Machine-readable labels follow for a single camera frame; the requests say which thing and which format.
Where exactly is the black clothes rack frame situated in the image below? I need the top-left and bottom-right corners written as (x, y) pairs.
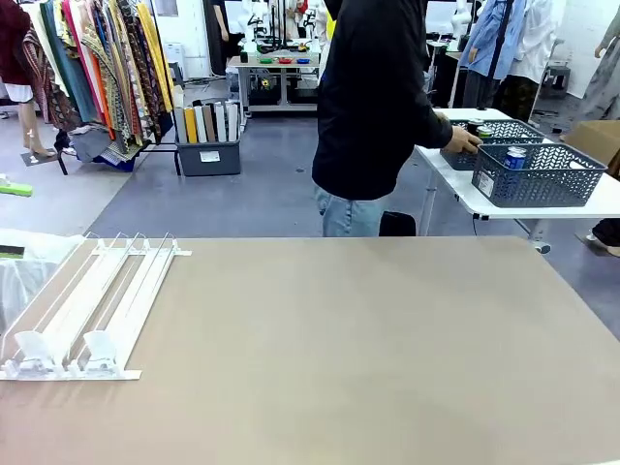
top-left (139, 0), bottom-right (183, 176)

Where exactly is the person in black jacket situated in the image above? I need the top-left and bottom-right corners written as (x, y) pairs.
top-left (312, 0), bottom-right (456, 238)

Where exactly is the black pole stand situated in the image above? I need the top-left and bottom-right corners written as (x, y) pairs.
top-left (477, 0), bottom-right (514, 111)

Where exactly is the white air purifier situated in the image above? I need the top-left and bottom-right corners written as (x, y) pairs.
top-left (163, 42), bottom-right (187, 81)

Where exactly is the grey storage bin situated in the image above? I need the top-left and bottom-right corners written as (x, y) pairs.
top-left (174, 139), bottom-right (242, 177)

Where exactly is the grey plastic basket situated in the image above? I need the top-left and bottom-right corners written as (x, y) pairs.
top-left (472, 143), bottom-right (608, 209)
top-left (440, 118), bottom-right (548, 171)

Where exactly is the white translucent plastic cover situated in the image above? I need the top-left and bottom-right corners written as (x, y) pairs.
top-left (0, 227), bottom-right (86, 331)

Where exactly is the light grey fabric roll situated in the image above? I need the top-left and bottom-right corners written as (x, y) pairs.
top-left (214, 101), bottom-right (229, 142)

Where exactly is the black stool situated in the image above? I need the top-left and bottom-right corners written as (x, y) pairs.
top-left (380, 210), bottom-right (418, 238)

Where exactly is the mannequin in blue shirt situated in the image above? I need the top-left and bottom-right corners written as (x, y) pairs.
top-left (459, 0), bottom-right (527, 110)

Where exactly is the white can dispenser rack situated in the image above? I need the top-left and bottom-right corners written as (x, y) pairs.
top-left (0, 232), bottom-right (193, 382)

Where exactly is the brown fabric roll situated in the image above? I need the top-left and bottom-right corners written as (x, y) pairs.
top-left (201, 104), bottom-right (217, 143)

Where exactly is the person's right hand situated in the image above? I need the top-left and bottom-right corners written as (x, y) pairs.
top-left (449, 124), bottom-right (484, 156)

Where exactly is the grey step stool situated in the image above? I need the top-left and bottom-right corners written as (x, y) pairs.
top-left (544, 62), bottom-right (573, 99)

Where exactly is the cardboard box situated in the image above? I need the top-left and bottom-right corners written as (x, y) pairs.
top-left (564, 119), bottom-right (620, 176)

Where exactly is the green white floor mop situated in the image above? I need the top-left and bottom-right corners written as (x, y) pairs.
top-left (0, 172), bottom-right (35, 198)

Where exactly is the background work table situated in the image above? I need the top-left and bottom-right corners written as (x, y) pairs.
top-left (227, 52), bottom-right (322, 116)

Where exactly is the mannequin in grey dress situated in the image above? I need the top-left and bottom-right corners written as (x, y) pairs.
top-left (578, 9), bottom-right (620, 122)

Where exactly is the brown patterned hanging garment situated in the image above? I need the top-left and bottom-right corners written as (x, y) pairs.
top-left (115, 0), bottom-right (164, 144)

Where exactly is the teal hanging garment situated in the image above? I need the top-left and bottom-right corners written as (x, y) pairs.
top-left (41, 0), bottom-right (99, 123)

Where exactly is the orange hanging garment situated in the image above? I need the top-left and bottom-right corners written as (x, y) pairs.
top-left (90, 60), bottom-right (117, 141)

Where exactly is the bystander's dark shoe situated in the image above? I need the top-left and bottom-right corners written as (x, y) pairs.
top-left (589, 217), bottom-right (620, 257)

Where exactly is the person's right forearm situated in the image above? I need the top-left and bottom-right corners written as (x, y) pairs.
top-left (411, 102), bottom-right (457, 149)

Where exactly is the white side table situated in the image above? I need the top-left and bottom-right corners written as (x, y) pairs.
top-left (415, 107), bottom-right (620, 255)

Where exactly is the mannequin in white coat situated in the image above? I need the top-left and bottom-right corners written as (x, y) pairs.
top-left (503, 0), bottom-right (567, 122)

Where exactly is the mannequin in maroon top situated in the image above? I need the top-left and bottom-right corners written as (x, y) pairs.
top-left (0, 0), bottom-right (60, 167)

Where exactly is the yellow hanging garment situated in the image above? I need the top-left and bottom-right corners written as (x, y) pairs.
top-left (137, 2), bottom-right (174, 113)

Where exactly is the bystander in dark clothes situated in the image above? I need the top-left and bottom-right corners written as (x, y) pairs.
top-left (202, 0), bottom-right (232, 78)

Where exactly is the grey cloth pile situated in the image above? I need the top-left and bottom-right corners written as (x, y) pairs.
top-left (70, 126), bottom-right (118, 164)

